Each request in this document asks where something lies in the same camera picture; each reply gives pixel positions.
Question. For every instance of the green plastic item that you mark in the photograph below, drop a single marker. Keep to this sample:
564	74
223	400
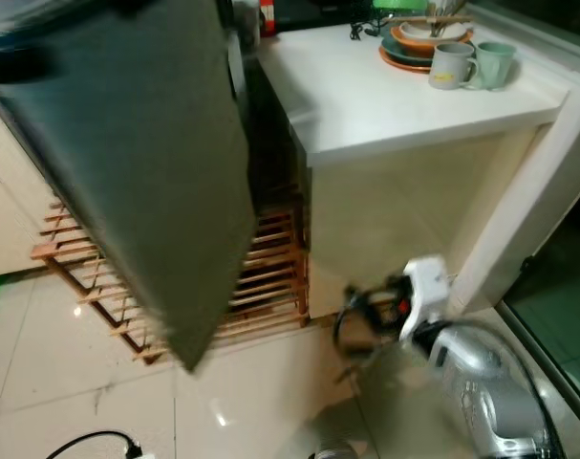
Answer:
399	5

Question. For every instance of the orange plate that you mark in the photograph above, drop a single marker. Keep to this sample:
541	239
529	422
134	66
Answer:
393	59

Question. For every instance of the white bowl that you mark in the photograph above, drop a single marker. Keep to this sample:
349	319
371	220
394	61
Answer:
423	32

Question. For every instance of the beige cabinet white countertop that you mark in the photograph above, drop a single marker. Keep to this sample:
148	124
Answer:
404	210

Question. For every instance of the white door frame panel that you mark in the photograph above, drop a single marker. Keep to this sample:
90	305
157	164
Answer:
528	210

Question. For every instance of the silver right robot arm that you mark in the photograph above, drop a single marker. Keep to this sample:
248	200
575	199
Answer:
490	382

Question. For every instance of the grey ceramic mug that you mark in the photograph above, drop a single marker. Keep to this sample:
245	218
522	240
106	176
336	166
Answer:
450	67

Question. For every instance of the teal plate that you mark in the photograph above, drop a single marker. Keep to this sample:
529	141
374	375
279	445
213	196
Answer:
399	48

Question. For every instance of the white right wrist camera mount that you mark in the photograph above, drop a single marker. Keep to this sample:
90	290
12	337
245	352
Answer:
423	287

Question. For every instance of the pale green ceramic mug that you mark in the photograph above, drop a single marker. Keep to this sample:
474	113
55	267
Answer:
495	65

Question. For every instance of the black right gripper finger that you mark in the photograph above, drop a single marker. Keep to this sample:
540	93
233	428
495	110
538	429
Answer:
361	299

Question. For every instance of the wooden slatted rack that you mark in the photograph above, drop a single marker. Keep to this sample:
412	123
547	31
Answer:
53	251

